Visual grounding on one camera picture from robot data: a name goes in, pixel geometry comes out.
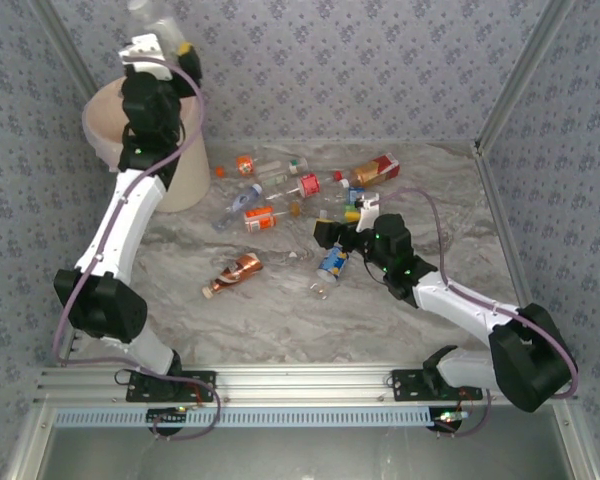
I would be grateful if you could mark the clear bottle green label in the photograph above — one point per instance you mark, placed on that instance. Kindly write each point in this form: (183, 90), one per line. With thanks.
(325, 215)

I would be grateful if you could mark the clear bottle blue label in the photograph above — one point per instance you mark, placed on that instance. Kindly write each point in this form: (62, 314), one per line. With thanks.
(354, 192)

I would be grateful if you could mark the blue yellow Pepsi label bottle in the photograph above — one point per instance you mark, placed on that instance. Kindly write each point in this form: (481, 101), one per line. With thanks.
(332, 262)

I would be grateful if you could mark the clear unlabelled plastic bottle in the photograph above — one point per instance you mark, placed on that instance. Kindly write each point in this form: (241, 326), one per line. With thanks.
(165, 30)

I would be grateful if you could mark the tea bottle red gold label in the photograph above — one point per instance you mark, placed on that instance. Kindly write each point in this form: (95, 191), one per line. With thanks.
(375, 170)

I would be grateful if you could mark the clear bottle red label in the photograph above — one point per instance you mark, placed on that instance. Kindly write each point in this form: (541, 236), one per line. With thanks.
(308, 185)

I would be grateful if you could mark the bottle orange white label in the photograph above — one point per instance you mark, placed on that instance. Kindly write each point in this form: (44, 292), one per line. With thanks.
(260, 218)

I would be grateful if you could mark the short clear bottle green print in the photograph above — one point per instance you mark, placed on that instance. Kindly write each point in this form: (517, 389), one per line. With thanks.
(275, 179)

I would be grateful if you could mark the clear bottle green white band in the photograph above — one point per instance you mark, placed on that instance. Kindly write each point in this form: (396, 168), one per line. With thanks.
(285, 166)

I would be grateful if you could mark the water bottle purple blue label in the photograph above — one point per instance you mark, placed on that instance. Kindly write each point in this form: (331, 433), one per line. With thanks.
(241, 201)

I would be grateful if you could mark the bottle copper brown label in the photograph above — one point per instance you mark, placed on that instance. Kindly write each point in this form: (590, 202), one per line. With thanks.
(237, 272)

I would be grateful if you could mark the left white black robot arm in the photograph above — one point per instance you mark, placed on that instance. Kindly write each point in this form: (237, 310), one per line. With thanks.
(120, 225)

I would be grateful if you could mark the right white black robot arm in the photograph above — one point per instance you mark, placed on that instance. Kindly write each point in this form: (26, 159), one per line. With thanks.
(460, 305)

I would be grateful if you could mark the cream plastic bin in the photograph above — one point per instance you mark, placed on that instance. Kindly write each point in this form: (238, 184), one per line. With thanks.
(190, 175)

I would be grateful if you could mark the orange bottle cap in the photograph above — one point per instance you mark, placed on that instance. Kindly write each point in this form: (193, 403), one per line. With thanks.
(220, 171)

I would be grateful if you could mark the black controller board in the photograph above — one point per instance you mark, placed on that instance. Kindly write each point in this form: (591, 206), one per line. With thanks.
(447, 419)
(166, 416)

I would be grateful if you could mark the grey metal panel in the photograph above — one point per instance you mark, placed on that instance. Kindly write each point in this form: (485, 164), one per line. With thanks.
(300, 455)

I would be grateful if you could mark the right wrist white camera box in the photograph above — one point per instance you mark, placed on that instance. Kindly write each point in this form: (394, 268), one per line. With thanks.
(367, 215)

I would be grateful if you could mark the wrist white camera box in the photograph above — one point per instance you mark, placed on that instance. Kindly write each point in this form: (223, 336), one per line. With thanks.
(145, 50)
(367, 215)

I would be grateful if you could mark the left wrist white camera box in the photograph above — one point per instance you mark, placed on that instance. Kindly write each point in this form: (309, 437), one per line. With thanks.
(145, 50)

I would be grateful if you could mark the aluminium frame post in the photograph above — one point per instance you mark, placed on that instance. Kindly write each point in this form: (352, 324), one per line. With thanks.
(61, 40)
(522, 75)

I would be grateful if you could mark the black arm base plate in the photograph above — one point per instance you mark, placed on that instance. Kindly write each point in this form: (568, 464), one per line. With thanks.
(205, 385)
(405, 387)

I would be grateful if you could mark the aluminium mounting rail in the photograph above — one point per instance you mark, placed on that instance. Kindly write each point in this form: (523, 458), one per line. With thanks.
(300, 382)

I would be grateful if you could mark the aluminium frame bar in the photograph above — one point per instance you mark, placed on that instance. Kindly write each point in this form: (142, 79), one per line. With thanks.
(577, 445)
(30, 445)

